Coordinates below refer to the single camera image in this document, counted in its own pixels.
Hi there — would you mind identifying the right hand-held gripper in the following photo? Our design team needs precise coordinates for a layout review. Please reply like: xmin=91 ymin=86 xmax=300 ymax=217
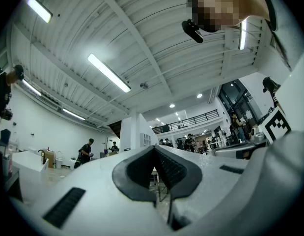
xmin=210 ymin=106 xmax=293 ymax=160

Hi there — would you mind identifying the white bucket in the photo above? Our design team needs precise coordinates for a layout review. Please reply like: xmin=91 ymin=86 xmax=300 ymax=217
xmin=55 ymin=151 xmax=63 ymax=169

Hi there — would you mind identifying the white grid wall shelf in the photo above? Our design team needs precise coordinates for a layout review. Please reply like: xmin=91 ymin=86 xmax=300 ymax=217
xmin=139 ymin=132 xmax=152 ymax=147

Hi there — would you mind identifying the person's grey t-shirt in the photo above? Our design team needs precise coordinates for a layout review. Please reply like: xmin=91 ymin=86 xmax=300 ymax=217
xmin=258 ymin=0 xmax=304 ymax=70

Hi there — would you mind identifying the white counter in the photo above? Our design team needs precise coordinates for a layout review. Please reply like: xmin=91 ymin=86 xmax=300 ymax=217
xmin=11 ymin=150 xmax=50 ymax=199

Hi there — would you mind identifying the black head-worn camera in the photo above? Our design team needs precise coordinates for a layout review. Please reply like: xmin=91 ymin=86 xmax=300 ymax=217
xmin=181 ymin=19 xmax=204 ymax=43

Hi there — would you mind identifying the black mezzanine railing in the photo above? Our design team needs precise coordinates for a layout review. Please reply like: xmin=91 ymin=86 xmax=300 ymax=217
xmin=151 ymin=109 xmax=219 ymax=134

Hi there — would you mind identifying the dark brown staircase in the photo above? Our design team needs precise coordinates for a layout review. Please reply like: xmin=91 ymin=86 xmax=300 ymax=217
xmin=108 ymin=120 xmax=122 ymax=139

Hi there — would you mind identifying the person's head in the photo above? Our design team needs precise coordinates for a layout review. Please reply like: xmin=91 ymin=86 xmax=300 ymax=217
xmin=187 ymin=0 xmax=270 ymax=33

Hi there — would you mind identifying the ceiling tube light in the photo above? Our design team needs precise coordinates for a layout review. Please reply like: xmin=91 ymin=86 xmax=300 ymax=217
xmin=21 ymin=79 xmax=42 ymax=97
xmin=61 ymin=108 xmax=86 ymax=121
xmin=26 ymin=0 xmax=54 ymax=24
xmin=87 ymin=53 xmax=132 ymax=93
xmin=238 ymin=18 xmax=248 ymax=51

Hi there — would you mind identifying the cardboard box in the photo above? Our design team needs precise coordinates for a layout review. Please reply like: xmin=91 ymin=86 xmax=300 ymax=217
xmin=45 ymin=150 xmax=55 ymax=169

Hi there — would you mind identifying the dark glass desk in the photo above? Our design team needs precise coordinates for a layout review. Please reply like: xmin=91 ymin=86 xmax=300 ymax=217
xmin=0 ymin=138 xmax=24 ymax=204

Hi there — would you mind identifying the black curved faucet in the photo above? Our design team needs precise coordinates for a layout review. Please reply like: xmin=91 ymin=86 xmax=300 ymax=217
xmin=37 ymin=149 xmax=47 ymax=165

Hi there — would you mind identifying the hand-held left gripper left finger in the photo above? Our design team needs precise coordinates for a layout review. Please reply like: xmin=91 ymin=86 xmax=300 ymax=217
xmin=11 ymin=145 xmax=173 ymax=236

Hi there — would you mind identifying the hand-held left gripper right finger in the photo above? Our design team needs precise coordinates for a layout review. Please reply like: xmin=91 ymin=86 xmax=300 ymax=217
xmin=153 ymin=145 xmax=251 ymax=236

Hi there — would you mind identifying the black-framed window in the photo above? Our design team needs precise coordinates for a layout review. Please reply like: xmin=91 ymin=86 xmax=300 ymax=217
xmin=218 ymin=79 xmax=259 ymax=142

